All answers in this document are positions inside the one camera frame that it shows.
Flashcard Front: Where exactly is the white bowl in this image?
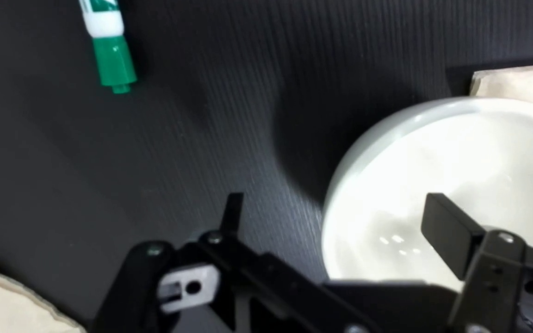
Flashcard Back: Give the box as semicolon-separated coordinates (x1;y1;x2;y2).
321;98;533;288

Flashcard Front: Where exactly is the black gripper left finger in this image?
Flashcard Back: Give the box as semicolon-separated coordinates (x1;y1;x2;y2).
219;192;244;234

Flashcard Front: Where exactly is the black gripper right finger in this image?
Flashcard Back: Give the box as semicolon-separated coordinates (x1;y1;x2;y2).
419;192;484;281

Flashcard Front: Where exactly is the beige cloth bottom left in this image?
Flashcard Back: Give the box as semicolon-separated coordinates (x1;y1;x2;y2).
0;273;86;333

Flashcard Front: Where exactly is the beige cloth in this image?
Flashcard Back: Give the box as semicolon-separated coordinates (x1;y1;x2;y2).
469;64;533;103
0;273;86;333

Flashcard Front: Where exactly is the green white marker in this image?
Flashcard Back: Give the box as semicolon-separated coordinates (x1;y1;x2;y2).
77;0;136;94

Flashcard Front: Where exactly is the beige cloth top right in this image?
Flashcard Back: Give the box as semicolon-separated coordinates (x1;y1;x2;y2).
469;64;533;103

